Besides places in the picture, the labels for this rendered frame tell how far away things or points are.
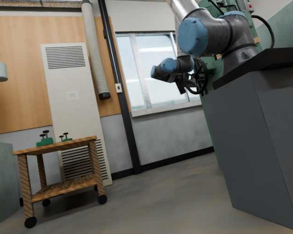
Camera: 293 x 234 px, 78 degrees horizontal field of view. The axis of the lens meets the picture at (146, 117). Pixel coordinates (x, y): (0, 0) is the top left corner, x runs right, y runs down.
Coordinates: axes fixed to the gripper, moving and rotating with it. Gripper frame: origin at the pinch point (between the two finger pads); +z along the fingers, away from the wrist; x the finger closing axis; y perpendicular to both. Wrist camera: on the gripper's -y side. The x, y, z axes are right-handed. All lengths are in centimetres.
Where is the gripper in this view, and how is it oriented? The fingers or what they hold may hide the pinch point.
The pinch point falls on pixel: (196, 86)
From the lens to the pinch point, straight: 144.0
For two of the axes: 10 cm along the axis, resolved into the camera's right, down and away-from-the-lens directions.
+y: 1.1, -9.6, 2.6
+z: 9.3, 1.9, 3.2
